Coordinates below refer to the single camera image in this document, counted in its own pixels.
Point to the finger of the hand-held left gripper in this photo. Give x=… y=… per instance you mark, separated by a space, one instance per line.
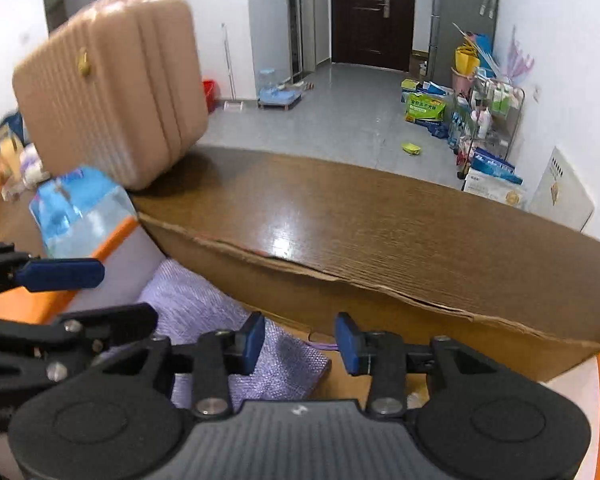
x=60 y=275
x=80 y=324

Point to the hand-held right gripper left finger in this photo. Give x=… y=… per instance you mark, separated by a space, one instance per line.
x=254 y=342

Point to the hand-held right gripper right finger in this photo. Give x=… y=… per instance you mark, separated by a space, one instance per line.
x=346 y=342

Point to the red cardboard box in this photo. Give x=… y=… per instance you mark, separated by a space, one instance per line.
x=330 y=300

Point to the lilac knitted cloth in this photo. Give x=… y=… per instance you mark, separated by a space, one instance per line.
x=200 y=300

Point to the blue and white plastic pack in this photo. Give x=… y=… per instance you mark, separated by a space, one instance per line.
x=75 y=205

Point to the pink ribbed suitcase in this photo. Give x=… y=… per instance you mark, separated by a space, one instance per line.
x=105 y=90

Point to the yellow wrapper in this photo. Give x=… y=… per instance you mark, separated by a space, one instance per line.
x=411 y=148

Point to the white and blue carton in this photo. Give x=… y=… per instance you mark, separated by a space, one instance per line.
x=490 y=189

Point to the red bin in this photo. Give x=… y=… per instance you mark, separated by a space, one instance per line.
x=210 y=95

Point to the green printed bag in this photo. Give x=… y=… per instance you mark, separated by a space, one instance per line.
x=425 y=109

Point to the blue pet water dispenser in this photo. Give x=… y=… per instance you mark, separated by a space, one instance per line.
x=277 y=92

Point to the white board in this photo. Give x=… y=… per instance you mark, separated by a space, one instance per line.
x=562 y=190

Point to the white broom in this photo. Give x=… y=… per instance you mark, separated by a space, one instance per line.
x=228 y=70

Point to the pink bucket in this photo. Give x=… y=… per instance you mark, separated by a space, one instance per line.
x=462 y=82

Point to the yellow bag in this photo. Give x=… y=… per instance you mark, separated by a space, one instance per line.
x=467 y=60

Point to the dark brown door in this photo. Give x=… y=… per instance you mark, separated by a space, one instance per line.
x=370 y=20

